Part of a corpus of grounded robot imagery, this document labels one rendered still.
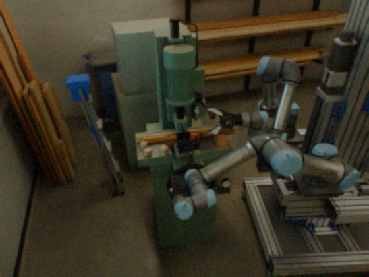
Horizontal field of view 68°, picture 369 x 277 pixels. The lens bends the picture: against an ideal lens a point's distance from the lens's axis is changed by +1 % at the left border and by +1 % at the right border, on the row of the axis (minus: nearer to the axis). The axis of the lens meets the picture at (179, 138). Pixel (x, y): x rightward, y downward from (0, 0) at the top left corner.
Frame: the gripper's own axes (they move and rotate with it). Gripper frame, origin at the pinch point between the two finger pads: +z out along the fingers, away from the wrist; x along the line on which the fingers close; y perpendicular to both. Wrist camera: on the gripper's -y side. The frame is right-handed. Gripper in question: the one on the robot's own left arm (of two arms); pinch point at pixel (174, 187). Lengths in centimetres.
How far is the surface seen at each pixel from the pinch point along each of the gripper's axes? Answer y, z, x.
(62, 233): 49, 88, -91
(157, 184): 3.9, 29.4, -8.5
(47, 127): -41, 110, -99
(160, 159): -13.3, 19.5, -5.5
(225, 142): -19.6, 19.8, 36.2
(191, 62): -67, 0, 16
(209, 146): -17.6, 21.9, 26.7
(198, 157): -13.9, 8.2, 16.0
